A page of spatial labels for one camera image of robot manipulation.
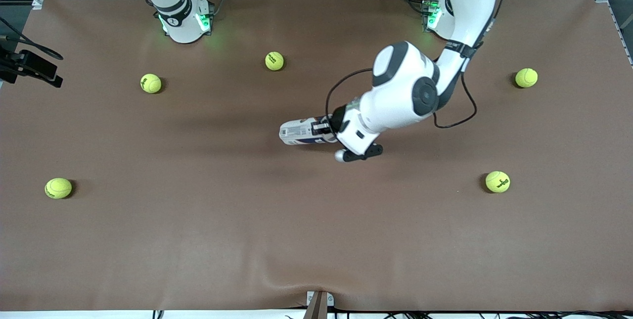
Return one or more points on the white blue tennis ball can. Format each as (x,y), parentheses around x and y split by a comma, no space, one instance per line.
(296,132)

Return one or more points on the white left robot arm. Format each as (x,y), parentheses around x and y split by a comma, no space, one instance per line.
(400,91)

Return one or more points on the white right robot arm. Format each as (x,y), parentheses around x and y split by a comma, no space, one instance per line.
(178,12)

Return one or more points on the brown camera support bar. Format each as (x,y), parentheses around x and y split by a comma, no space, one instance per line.
(316,309)

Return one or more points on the white metal bracket plate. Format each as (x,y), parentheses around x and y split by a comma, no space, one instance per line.
(330,299)

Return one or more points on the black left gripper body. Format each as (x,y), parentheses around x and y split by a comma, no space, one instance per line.
(338,117)

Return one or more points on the yellow tennis ball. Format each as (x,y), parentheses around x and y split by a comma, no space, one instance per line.
(274,61)
(526,77)
(58,188)
(497,181)
(151,83)

